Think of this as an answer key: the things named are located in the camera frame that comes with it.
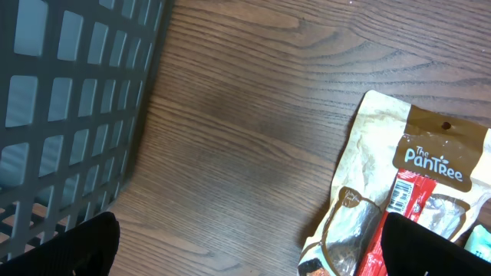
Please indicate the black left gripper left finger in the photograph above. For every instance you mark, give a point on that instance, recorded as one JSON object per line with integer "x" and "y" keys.
{"x": 88, "y": 249}

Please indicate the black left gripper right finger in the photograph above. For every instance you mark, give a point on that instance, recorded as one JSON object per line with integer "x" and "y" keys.
{"x": 410, "y": 249}

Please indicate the red white stick pack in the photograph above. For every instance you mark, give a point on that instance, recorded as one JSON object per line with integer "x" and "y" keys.
{"x": 409, "y": 195}

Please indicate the teal snack bag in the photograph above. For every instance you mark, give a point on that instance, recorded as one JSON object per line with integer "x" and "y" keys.
{"x": 479, "y": 243}

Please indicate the brown white snack pouch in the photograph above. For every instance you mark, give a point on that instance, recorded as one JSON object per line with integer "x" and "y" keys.
{"x": 387, "y": 135}

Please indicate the grey plastic basket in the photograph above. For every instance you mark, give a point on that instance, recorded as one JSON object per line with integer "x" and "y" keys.
{"x": 75, "y": 77}

